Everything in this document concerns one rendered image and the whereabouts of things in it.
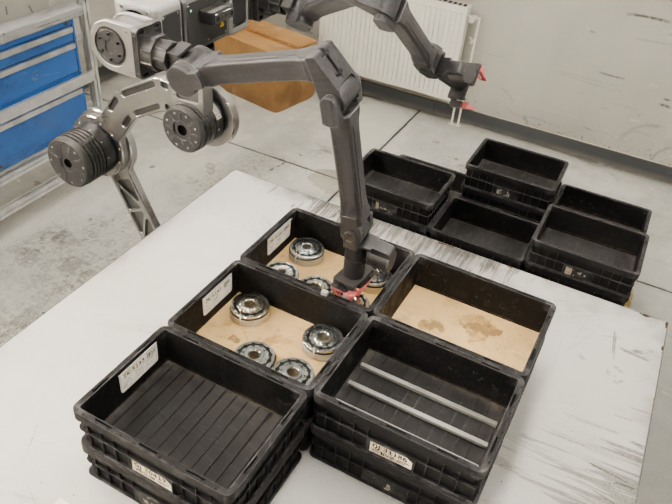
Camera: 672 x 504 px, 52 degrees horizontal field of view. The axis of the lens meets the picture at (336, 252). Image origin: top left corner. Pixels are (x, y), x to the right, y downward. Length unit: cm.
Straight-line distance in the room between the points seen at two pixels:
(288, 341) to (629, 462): 89
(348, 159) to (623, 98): 321
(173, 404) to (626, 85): 353
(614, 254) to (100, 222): 242
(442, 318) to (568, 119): 292
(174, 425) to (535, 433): 89
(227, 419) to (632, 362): 117
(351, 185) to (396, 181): 154
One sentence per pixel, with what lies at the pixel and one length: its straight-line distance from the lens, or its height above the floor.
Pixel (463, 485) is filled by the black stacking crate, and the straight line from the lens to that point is 152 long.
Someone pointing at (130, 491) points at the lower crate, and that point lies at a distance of 165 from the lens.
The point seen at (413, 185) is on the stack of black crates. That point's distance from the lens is 307.
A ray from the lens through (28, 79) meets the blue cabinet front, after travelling 353.
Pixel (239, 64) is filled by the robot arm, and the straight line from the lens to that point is 151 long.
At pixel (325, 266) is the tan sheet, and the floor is 83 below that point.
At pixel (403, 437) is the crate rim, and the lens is 147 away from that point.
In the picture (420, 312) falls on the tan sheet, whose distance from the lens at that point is 189.
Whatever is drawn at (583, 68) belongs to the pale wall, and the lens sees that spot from 452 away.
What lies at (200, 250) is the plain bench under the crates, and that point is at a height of 70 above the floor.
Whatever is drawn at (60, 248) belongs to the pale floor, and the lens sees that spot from 352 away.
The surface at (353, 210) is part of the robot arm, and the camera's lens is 159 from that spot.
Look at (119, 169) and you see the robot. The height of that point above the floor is 82.
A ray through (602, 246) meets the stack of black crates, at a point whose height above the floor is 49.
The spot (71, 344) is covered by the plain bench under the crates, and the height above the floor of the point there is 70.
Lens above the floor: 208
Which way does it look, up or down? 38 degrees down
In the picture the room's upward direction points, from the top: 6 degrees clockwise
